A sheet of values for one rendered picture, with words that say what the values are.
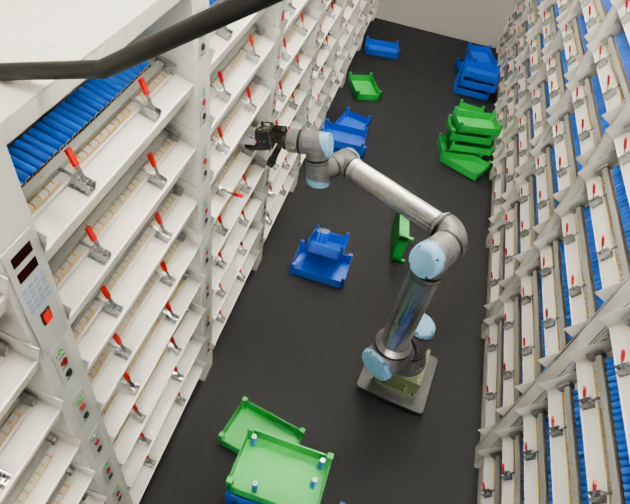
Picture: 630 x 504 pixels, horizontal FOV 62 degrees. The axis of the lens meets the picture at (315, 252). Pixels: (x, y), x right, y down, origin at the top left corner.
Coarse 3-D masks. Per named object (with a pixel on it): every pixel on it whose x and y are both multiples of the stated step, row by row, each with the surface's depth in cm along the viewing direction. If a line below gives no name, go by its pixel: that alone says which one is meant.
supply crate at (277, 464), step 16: (256, 432) 179; (240, 448) 173; (256, 448) 179; (272, 448) 180; (288, 448) 180; (304, 448) 177; (240, 464) 175; (256, 464) 176; (272, 464) 176; (288, 464) 177; (304, 464) 178; (240, 480) 172; (272, 480) 173; (288, 480) 174; (304, 480) 174; (320, 480) 175; (256, 496) 164; (272, 496) 170; (288, 496) 170; (304, 496) 171; (320, 496) 167
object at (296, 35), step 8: (304, 8) 248; (312, 8) 249; (304, 16) 248; (312, 16) 252; (296, 24) 238; (304, 24) 246; (312, 24) 249; (288, 32) 233; (296, 32) 238; (304, 32) 239; (288, 40) 231; (296, 40) 234; (304, 40) 238; (288, 48) 228; (296, 48) 230; (288, 56) 220; (280, 64) 218; (288, 64) 221; (280, 72) 209
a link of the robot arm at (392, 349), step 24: (432, 240) 170; (456, 240) 172; (432, 264) 167; (408, 288) 182; (432, 288) 178; (408, 312) 188; (384, 336) 205; (408, 336) 198; (384, 360) 207; (408, 360) 215
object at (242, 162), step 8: (256, 120) 216; (264, 120) 215; (256, 152) 216; (232, 160) 201; (240, 160) 202; (248, 160) 204; (232, 168) 198; (240, 168) 200; (232, 176) 196; (240, 176) 198; (216, 184) 190; (224, 184) 192; (232, 184) 193; (216, 200) 186; (224, 200) 187; (216, 208) 184; (216, 216) 182
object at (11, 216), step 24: (0, 144) 71; (0, 168) 72; (0, 192) 73; (0, 216) 75; (24, 216) 80; (0, 240) 76; (0, 264) 78; (48, 264) 90; (24, 336) 90; (72, 336) 105; (48, 360) 99; (72, 360) 108; (48, 384) 102; (72, 384) 111; (72, 408) 115; (96, 408) 127; (72, 432) 118; (96, 480) 141; (120, 480) 161
